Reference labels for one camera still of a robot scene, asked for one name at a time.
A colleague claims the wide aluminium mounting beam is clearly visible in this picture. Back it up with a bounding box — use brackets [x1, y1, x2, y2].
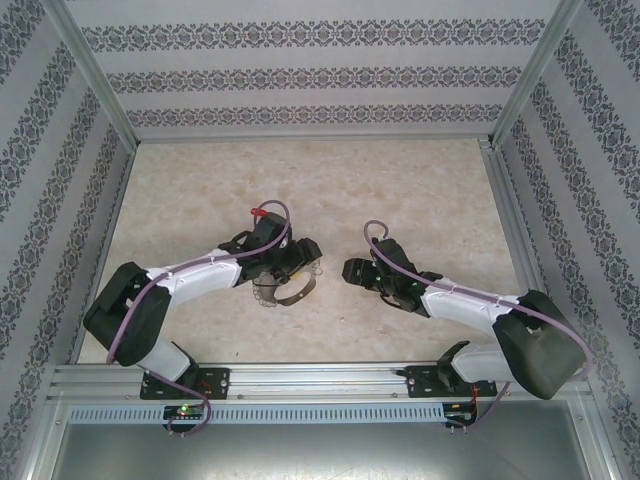
[47, 362, 596, 401]

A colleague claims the grey sheet metal tray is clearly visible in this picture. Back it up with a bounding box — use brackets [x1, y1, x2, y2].
[29, 397, 616, 480]

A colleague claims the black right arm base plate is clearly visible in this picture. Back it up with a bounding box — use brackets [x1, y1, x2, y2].
[404, 364, 499, 400]

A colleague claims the aluminium frame rail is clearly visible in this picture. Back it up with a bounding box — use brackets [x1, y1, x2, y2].
[67, 142, 139, 365]
[479, 139, 570, 362]

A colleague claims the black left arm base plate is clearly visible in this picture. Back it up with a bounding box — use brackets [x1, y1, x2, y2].
[139, 367, 232, 401]

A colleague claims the slotted grey cable duct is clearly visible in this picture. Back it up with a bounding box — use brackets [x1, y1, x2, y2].
[67, 403, 446, 425]

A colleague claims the aluminium frame post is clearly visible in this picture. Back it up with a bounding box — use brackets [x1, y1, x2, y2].
[489, 0, 586, 147]
[42, 0, 140, 146]

